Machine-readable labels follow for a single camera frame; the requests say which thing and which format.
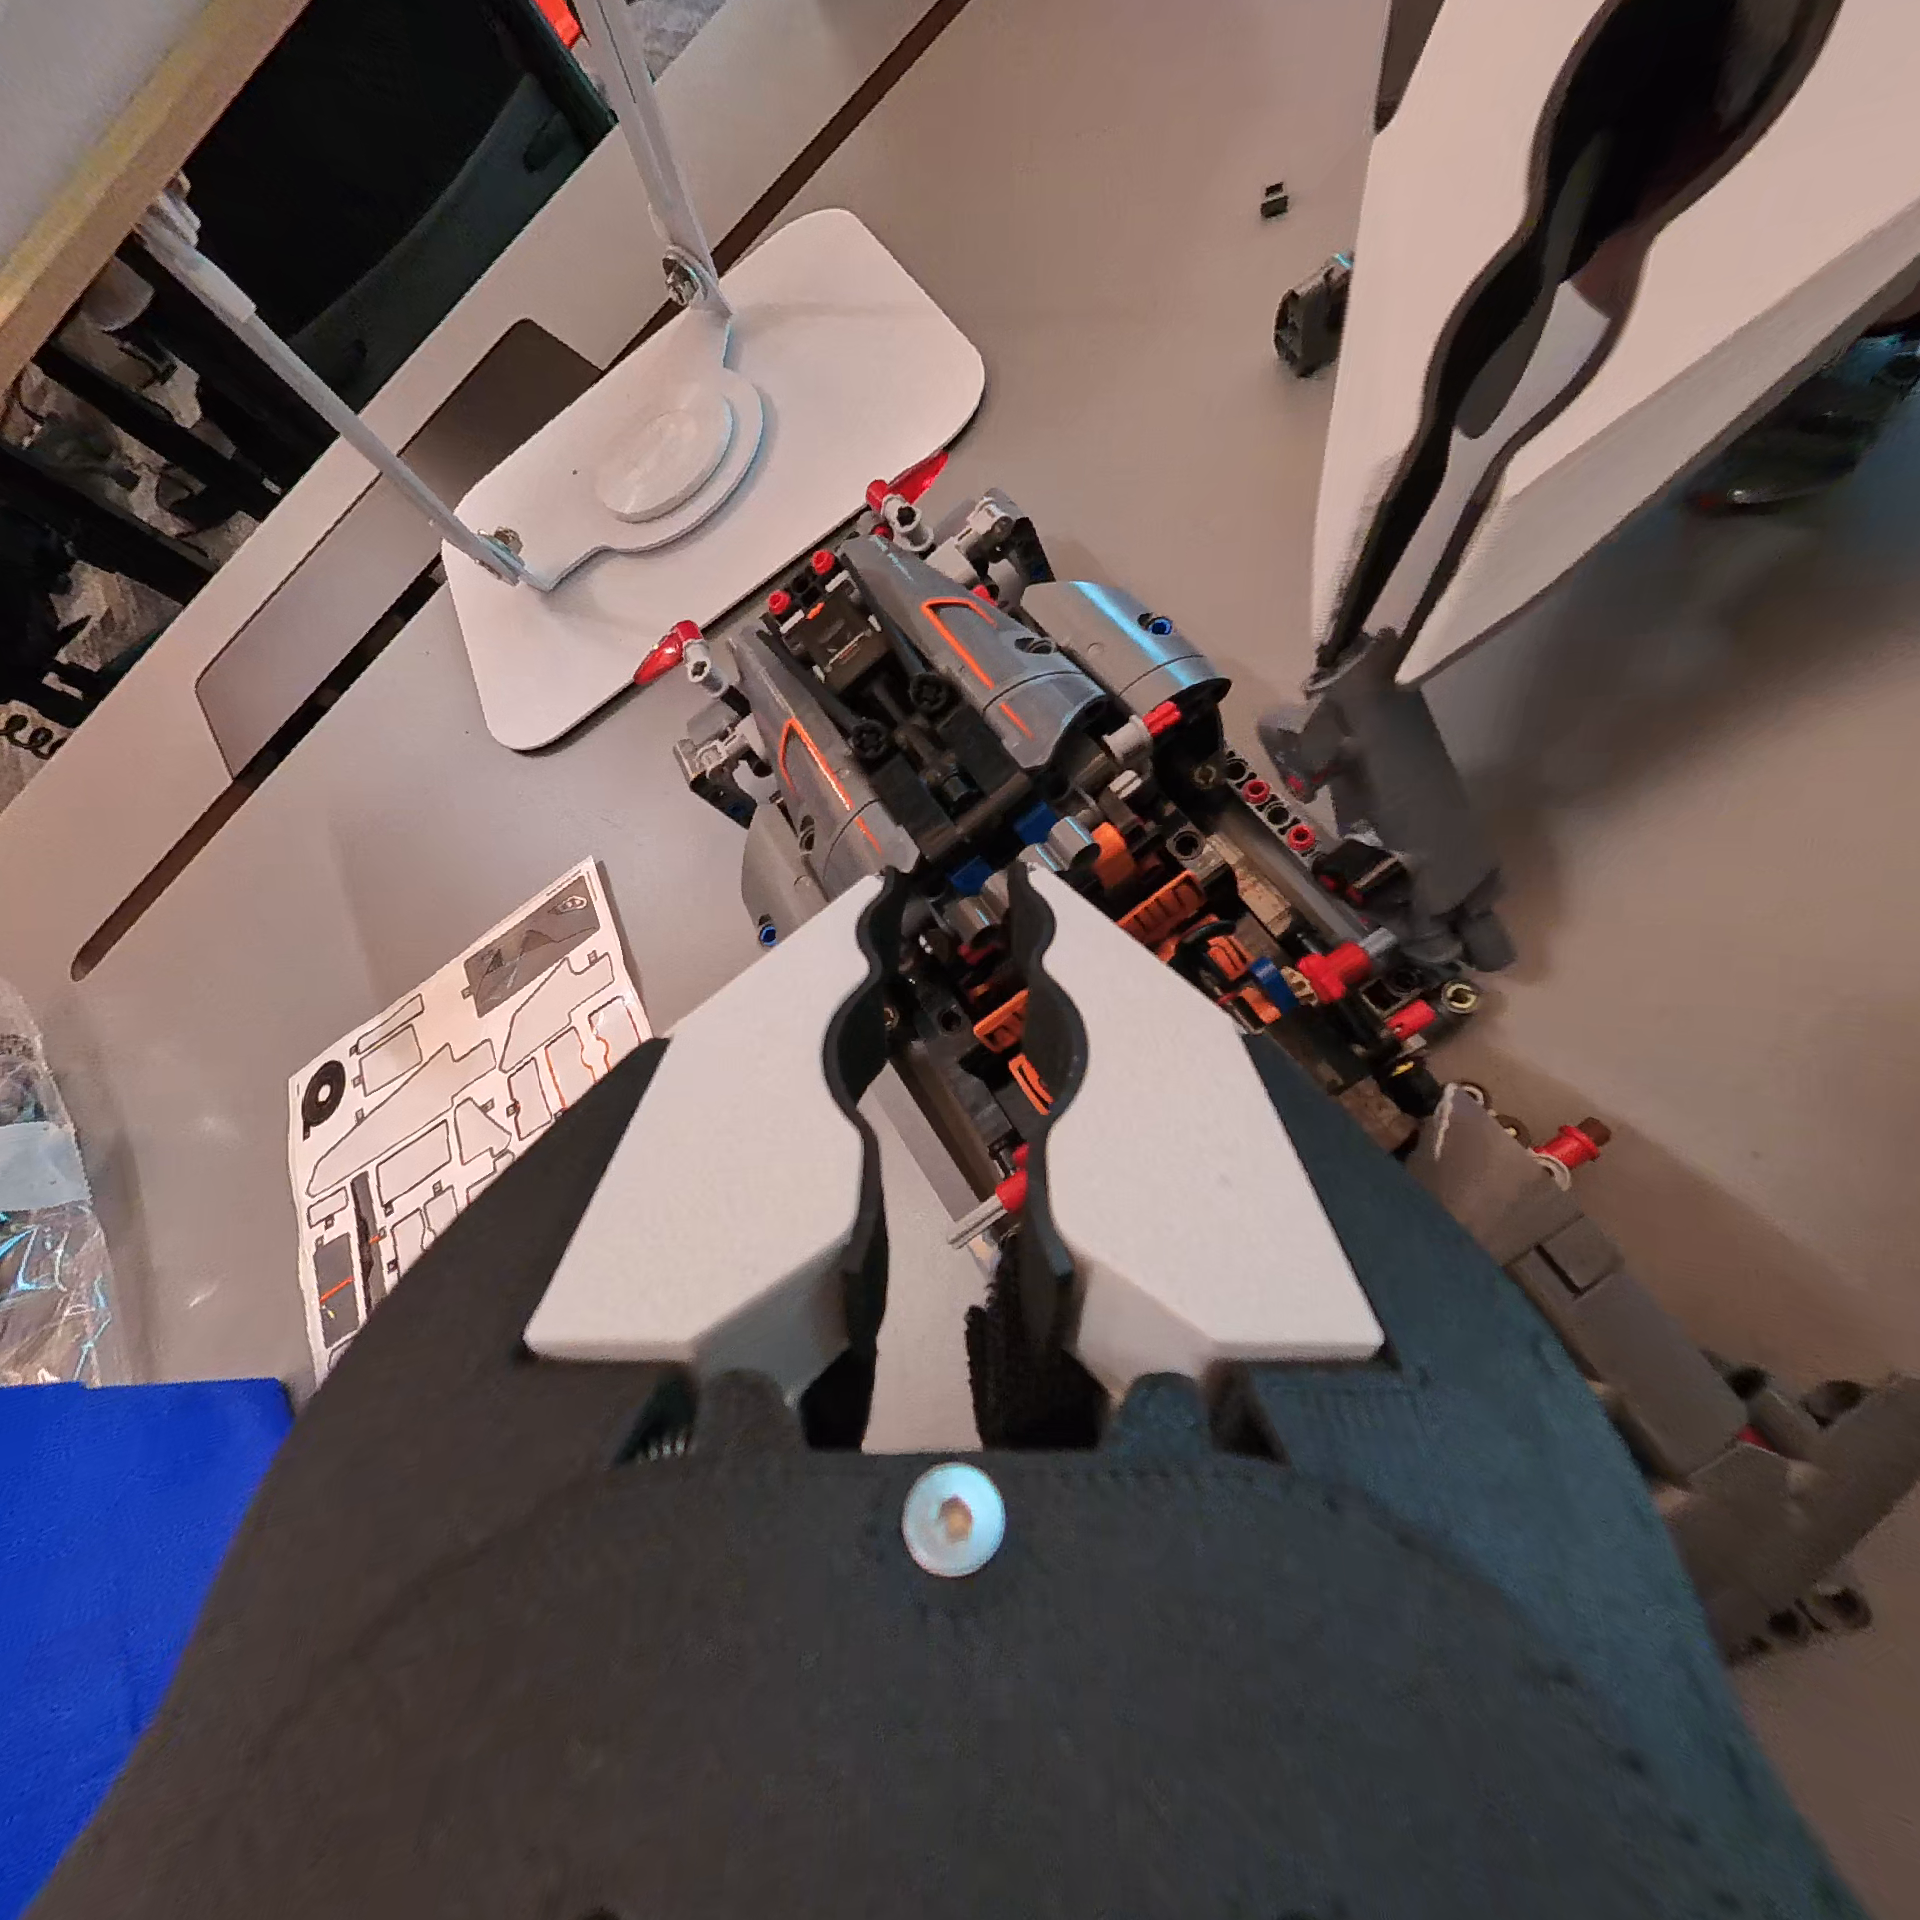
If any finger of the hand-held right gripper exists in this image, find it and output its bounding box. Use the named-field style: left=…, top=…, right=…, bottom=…
left=1395, top=0, right=1920, bottom=687
left=1311, top=0, right=1623, bottom=670

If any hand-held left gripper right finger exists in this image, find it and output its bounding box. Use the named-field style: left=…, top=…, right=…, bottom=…
left=1001, top=861, right=1385, bottom=1443

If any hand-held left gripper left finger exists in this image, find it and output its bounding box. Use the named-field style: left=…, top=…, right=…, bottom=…
left=522, top=871, right=904, bottom=1443

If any grey lego door panel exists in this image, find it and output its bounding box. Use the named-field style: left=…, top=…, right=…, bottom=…
left=1258, top=630, right=1519, bottom=968

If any grey black lego car model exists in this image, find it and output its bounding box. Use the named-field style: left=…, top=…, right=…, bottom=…
left=639, top=456, right=1878, bottom=1651

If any black curved lego piece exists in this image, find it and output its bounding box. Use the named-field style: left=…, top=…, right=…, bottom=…
left=1272, top=250, right=1353, bottom=377

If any white sticker sheet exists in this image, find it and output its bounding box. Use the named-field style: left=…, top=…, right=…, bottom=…
left=287, top=856, right=654, bottom=1390

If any white metal stand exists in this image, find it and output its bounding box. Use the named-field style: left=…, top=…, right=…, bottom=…
left=152, top=0, right=987, bottom=751

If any clear plastic bag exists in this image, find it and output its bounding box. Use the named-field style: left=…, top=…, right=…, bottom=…
left=0, top=976, right=153, bottom=1390

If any blue plastic bin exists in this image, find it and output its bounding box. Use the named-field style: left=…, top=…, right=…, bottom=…
left=0, top=1375, right=295, bottom=1920

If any light wooden board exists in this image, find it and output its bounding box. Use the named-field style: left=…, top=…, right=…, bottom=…
left=0, top=0, right=310, bottom=384

